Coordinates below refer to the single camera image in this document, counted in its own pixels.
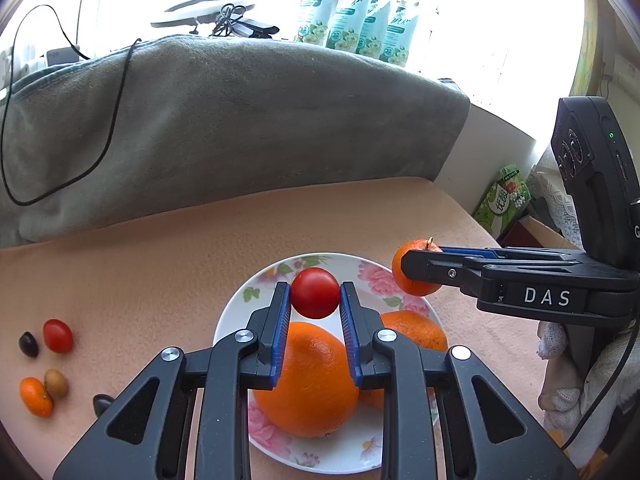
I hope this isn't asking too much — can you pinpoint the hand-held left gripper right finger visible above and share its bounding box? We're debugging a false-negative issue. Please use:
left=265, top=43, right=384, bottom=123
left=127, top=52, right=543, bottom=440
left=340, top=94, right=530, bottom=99
left=339, top=281, right=581, bottom=480

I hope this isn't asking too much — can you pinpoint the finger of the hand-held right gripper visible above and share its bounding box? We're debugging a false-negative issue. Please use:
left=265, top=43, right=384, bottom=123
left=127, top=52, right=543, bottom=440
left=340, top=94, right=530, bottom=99
left=400, top=249, right=484, bottom=302
left=441, top=245, right=587, bottom=262

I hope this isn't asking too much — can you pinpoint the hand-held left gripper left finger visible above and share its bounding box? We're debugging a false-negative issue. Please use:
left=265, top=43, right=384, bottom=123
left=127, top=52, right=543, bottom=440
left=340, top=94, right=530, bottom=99
left=52, top=281, right=293, bottom=480

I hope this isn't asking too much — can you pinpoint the red cherry tomato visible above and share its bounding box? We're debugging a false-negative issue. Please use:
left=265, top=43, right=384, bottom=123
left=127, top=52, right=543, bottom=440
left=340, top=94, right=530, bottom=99
left=290, top=267, right=342, bottom=319
left=42, top=319, right=75, bottom=353

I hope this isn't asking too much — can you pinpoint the large smooth orange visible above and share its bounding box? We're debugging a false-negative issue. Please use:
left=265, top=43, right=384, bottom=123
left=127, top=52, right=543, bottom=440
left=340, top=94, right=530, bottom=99
left=252, top=321, right=361, bottom=438

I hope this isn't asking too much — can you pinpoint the large spotted orange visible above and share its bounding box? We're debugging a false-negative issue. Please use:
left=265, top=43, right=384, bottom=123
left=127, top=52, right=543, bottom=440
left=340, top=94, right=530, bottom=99
left=359, top=310, right=449, bottom=409

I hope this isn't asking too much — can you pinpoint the floral white plate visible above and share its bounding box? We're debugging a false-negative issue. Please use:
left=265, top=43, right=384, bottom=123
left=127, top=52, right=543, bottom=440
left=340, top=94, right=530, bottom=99
left=213, top=252, right=443, bottom=476

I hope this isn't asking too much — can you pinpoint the brown longan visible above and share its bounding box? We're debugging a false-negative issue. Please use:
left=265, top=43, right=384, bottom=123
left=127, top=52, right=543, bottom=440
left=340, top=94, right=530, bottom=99
left=44, top=368, right=69, bottom=400

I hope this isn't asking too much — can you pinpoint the small mandarin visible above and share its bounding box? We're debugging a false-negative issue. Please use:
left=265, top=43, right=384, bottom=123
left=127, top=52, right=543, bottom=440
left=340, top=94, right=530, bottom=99
left=19, top=377, right=54, bottom=418

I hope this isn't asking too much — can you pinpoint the person's right hand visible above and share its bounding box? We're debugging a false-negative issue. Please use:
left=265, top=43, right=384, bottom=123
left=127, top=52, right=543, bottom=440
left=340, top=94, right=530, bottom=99
left=537, top=320, right=640, bottom=466

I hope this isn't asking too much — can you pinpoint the white lace cloth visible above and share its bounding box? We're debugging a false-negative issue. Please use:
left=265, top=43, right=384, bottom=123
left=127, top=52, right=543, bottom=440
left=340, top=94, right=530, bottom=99
left=530, top=165, right=583, bottom=246

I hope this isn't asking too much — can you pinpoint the green carton box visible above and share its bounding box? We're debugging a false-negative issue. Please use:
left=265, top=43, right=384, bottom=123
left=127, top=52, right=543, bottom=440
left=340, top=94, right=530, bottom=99
left=472, top=164, right=532, bottom=238

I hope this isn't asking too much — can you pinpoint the red cardboard box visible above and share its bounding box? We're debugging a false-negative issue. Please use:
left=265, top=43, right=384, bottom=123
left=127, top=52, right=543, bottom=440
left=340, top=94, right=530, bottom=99
left=500, top=215, right=583, bottom=251

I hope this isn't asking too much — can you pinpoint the grey blanket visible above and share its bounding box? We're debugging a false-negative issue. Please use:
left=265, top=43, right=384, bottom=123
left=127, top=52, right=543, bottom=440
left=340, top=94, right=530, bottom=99
left=0, top=34, right=472, bottom=248

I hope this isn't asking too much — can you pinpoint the wall poster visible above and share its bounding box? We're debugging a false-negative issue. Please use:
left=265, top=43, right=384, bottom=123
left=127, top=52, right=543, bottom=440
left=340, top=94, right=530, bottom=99
left=575, top=0, right=601, bottom=96

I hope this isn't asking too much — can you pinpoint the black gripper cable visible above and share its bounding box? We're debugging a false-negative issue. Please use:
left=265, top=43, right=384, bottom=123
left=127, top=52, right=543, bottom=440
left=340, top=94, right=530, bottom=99
left=560, top=330, right=636, bottom=451

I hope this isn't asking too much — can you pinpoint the black ring light clamp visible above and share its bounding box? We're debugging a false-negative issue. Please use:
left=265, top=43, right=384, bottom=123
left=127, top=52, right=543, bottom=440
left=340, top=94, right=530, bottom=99
left=212, top=4, right=280, bottom=40

